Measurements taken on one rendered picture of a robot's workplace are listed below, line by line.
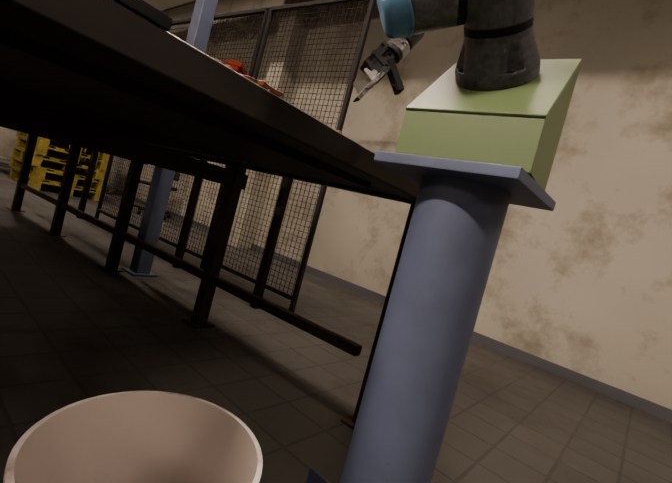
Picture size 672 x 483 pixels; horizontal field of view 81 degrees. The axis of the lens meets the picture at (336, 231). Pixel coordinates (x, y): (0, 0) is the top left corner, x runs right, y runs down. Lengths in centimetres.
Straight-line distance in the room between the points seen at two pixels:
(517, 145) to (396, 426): 53
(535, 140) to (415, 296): 32
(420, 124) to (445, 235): 21
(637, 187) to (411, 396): 299
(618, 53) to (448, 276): 335
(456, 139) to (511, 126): 9
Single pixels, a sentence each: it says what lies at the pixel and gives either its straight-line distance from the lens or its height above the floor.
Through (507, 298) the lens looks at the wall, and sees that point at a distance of 359.
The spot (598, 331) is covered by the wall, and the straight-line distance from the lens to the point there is 349.
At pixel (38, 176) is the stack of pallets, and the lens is 704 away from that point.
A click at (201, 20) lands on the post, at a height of 176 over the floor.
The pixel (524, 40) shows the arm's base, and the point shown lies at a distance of 82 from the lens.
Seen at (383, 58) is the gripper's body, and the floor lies 128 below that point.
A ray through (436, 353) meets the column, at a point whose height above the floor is 54.
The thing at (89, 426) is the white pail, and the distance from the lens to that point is 76.
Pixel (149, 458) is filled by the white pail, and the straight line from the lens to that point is 81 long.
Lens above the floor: 73
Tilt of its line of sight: 2 degrees down
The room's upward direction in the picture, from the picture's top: 15 degrees clockwise
